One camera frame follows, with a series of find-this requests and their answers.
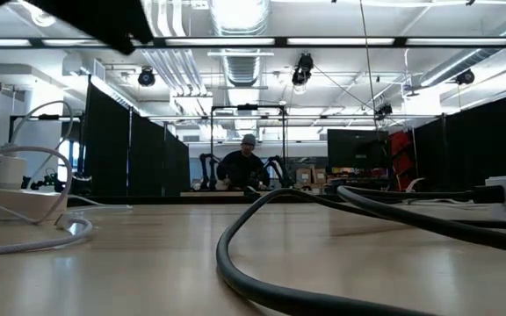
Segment black USB cable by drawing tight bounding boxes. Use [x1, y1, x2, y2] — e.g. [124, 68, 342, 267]
[215, 183, 506, 316]

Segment person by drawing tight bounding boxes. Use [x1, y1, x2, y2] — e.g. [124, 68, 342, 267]
[216, 133, 271, 190]

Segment black curtain divider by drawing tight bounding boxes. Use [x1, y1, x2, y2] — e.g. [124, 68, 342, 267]
[413, 86, 506, 195]
[81, 81, 192, 199]

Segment black monitor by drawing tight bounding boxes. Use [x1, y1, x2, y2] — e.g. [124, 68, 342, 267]
[326, 127, 391, 170]

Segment black overhead rig beam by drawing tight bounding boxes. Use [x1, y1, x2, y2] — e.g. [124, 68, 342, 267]
[0, 35, 506, 49]

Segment red cabinet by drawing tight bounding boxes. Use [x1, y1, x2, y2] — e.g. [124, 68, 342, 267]
[388, 129, 416, 191]

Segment black round pot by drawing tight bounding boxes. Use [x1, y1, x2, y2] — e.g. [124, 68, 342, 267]
[68, 172, 94, 197]

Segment long white power strip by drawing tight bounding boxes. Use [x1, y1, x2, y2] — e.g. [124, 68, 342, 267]
[0, 184, 70, 223]

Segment distant black rig frame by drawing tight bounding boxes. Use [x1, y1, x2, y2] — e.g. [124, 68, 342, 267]
[209, 104, 288, 190]

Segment silver ventilation duct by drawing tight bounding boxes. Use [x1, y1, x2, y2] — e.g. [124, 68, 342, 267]
[207, 0, 272, 88]

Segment black aluminium table frame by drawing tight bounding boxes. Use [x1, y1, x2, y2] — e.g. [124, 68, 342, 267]
[66, 190, 506, 205]

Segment white coiled power cord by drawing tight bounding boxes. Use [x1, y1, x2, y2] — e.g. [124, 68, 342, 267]
[404, 176, 478, 207]

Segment thin white charger cable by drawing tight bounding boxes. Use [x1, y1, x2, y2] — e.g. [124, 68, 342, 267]
[10, 98, 75, 185]

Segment black shelf frame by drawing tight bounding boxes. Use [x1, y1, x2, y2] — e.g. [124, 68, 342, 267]
[8, 112, 85, 194]

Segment white USB wall charger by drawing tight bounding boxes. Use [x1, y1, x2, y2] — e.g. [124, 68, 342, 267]
[0, 153, 29, 190]

